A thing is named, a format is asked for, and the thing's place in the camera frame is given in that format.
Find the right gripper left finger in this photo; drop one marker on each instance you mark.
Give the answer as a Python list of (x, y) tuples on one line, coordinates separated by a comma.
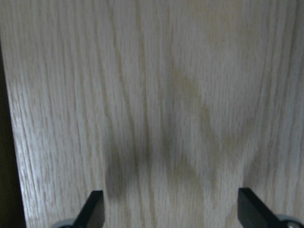
[(92, 214)]

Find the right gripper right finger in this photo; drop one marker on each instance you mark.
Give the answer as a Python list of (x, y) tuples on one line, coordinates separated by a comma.
[(254, 213)]

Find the light wooden drawer cabinet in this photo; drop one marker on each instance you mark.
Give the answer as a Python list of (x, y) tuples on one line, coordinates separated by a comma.
[(168, 106)]

